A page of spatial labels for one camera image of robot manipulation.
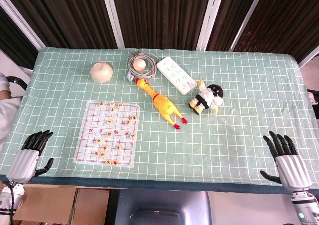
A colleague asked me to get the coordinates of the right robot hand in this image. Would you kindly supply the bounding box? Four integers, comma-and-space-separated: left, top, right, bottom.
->
259, 131, 313, 192

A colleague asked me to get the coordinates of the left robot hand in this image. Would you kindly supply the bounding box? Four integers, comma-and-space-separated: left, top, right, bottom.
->
6, 129, 54, 185

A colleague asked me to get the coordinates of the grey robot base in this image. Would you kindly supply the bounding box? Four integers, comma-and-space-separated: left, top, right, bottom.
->
116, 189, 212, 225

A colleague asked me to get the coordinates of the brown cardboard box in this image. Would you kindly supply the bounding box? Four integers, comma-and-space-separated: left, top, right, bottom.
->
71, 188, 111, 225
13, 187, 78, 224

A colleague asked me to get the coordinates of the person in white clothing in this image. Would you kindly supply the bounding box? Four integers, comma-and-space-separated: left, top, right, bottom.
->
0, 72, 23, 152

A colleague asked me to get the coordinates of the green checkered tablecloth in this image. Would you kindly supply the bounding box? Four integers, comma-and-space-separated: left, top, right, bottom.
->
0, 47, 319, 195

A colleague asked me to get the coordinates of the black chair armrest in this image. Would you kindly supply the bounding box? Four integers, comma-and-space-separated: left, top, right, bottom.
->
6, 76, 28, 90

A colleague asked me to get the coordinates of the paper Chinese chess board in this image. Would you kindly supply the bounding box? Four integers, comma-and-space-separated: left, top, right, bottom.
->
72, 100, 142, 166

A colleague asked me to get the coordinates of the black and white plush doll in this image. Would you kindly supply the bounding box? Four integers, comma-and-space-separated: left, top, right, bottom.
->
188, 79, 224, 115

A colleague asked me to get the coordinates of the dark brown curtain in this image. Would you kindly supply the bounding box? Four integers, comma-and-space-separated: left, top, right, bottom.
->
110, 0, 213, 50
0, 6, 38, 70
0, 0, 118, 49
233, 0, 319, 62
206, 0, 261, 52

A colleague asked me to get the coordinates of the beige upturned bowl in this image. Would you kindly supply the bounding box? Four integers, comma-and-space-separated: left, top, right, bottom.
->
90, 62, 114, 83

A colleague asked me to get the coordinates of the yellow rubber chicken toy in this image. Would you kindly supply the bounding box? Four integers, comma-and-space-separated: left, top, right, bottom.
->
135, 78, 189, 130

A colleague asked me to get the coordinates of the white power strip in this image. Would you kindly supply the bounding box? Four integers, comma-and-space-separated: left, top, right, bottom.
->
156, 56, 197, 95

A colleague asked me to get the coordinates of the peach coloured egg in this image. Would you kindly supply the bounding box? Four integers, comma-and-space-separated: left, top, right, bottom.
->
133, 59, 146, 71

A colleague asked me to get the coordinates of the white partition post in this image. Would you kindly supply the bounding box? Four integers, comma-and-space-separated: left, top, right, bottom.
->
0, 0, 47, 51
298, 46, 319, 68
228, 0, 267, 52
196, 0, 227, 51
100, 0, 125, 49

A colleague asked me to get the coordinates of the coiled grey cable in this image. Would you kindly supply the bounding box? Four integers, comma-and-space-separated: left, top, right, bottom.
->
127, 50, 161, 82

